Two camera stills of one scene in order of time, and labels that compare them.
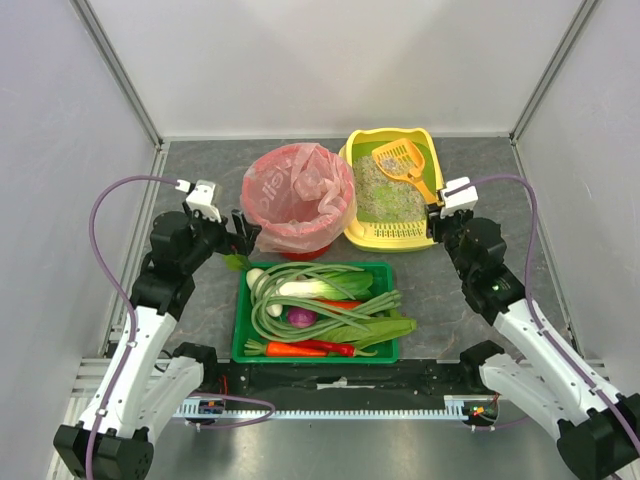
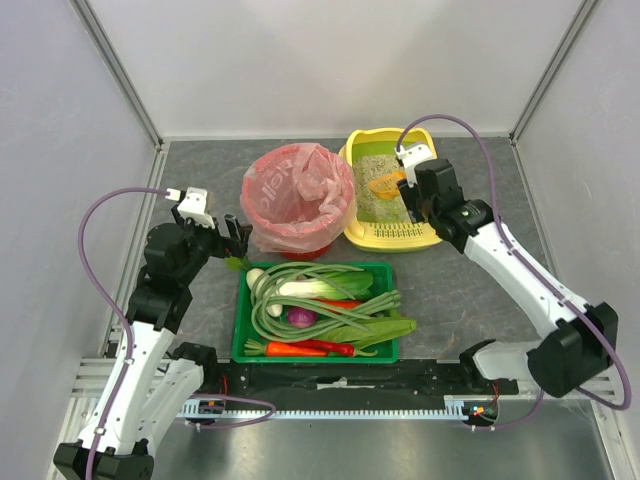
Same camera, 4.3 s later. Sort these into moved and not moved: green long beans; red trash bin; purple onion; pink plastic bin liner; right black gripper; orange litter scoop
Moved: orange litter scoop; right black gripper
Not moved: pink plastic bin liner; red trash bin; green long beans; purple onion
